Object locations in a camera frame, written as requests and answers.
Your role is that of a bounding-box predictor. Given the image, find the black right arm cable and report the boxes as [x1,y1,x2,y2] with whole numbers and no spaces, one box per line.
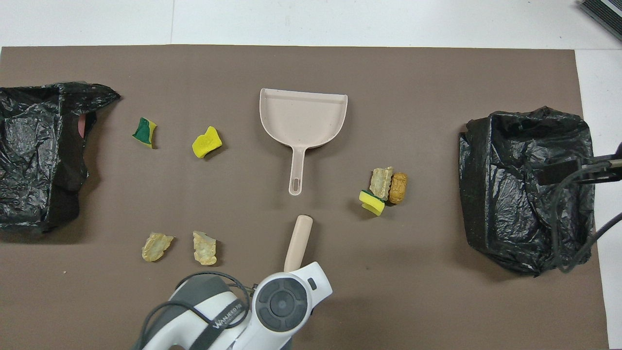
[524,143,622,275]

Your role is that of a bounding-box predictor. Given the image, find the brown table mat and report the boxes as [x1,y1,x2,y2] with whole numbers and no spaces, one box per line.
[0,45,610,350]

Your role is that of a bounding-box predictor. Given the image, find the orange brown foam chunk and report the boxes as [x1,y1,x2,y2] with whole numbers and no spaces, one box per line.
[388,172,409,205]

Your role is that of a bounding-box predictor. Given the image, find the pale yellow foam chunk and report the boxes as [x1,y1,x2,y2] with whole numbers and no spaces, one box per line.
[193,230,218,266]
[369,167,394,201]
[141,232,174,263]

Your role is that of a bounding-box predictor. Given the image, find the dark grey ribbed panel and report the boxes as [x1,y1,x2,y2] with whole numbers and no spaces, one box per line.
[577,0,622,43]

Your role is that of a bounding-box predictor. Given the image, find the black bag lined bin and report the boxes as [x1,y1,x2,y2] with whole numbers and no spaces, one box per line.
[0,81,121,233]
[458,106,596,277]

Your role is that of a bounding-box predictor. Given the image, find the yellow green sponge piece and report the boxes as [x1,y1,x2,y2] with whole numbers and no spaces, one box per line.
[359,189,386,217]
[132,117,157,149]

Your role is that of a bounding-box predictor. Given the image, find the beige hand brush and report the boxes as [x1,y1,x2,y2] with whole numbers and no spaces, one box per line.
[283,214,314,273]

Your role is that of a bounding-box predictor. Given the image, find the beige plastic dustpan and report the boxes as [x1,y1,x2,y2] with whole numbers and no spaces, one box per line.
[259,87,349,196]

